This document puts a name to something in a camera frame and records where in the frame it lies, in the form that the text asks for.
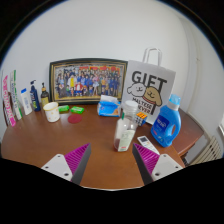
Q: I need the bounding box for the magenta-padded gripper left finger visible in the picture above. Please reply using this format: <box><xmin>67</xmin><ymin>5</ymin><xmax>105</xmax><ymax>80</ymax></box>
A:
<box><xmin>40</xmin><ymin>143</ymin><xmax>92</xmax><ymax>185</ymax></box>

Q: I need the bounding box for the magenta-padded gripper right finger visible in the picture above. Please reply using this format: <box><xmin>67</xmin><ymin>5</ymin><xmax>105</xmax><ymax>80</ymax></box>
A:
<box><xmin>132</xmin><ymin>143</ymin><xmax>184</xmax><ymax>186</ymax></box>

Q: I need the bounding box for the clear drink bottle white cap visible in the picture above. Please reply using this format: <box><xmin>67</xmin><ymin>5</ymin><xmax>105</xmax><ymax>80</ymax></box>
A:
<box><xmin>113</xmin><ymin>100</ymin><xmax>139</xmax><ymax>153</ymax></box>

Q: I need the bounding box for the white remote control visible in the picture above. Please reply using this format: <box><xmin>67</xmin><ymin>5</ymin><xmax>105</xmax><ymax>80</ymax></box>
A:
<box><xmin>136</xmin><ymin>135</ymin><xmax>161</xmax><ymax>155</ymax></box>

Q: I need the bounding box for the blue detergent bottle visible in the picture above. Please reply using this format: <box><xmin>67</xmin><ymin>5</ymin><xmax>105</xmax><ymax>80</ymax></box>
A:
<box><xmin>150</xmin><ymin>93</ymin><xmax>183</xmax><ymax>148</ymax></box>

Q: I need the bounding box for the white radiator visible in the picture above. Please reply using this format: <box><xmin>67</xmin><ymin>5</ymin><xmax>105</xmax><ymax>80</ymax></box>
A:
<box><xmin>188</xmin><ymin>134</ymin><xmax>223</xmax><ymax>166</ymax></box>

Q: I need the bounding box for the flat round red coaster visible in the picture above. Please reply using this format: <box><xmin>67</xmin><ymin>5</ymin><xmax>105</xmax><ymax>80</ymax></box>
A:
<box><xmin>67</xmin><ymin>114</ymin><xmax>83</xmax><ymax>125</ymax></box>

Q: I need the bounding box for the colourful puzzle cube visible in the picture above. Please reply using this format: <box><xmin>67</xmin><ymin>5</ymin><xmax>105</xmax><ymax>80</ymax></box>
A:
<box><xmin>134</xmin><ymin>111</ymin><xmax>148</xmax><ymax>127</ymax></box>

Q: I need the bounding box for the white cup yellow rim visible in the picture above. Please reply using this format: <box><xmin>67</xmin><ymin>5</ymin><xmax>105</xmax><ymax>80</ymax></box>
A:
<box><xmin>42</xmin><ymin>101</ymin><xmax>61</xmax><ymax>123</ymax></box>

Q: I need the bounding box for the brown pump bottle yellow label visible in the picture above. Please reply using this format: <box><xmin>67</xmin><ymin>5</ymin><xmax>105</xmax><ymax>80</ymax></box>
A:
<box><xmin>40</xmin><ymin>82</ymin><xmax>51</xmax><ymax>108</ymax></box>

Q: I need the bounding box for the white bottle blue cap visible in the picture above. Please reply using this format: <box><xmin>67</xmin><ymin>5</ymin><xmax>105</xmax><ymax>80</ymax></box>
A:
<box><xmin>20</xmin><ymin>87</ymin><xmax>33</xmax><ymax>116</ymax></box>

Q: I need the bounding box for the dark blue pump bottle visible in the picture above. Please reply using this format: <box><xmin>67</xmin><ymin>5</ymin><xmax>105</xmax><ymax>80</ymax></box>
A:
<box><xmin>29</xmin><ymin>79</ymin><xmax>42</xmax><ymax>113</ymax></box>

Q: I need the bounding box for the long pink printed box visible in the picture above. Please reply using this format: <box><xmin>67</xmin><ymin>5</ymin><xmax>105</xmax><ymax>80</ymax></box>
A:
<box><xmin>1</xmin><ymin>74</ymin><xmax>17</xmax><ymax>128</ymax></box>

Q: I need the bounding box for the blue tissue pack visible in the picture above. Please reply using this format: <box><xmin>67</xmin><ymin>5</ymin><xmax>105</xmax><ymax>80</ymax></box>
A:
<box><xmin>96</xmin><ymin>94</ymin><xmax>122</xmax><ymax>118</ymax></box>

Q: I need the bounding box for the long white green box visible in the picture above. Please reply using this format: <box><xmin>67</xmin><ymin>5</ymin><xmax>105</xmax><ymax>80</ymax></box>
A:
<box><xmin>8</xmin><ymin>69</ymin><xmax>24</xmax><ymax>121</ymax></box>

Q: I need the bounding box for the white paper gift bag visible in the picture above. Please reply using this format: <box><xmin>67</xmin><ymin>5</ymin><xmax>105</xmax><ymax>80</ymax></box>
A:
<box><xmin>121</xmin><ymin>47</ymin><xmax>177</xmax><ymax>125</ymax></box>

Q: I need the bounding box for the framed group photo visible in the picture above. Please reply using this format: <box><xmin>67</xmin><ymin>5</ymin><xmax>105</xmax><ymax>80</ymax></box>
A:
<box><xmin>49</xmin><ymin>58</ymin><xmax>129</xmax><ymax>106</ymax></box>

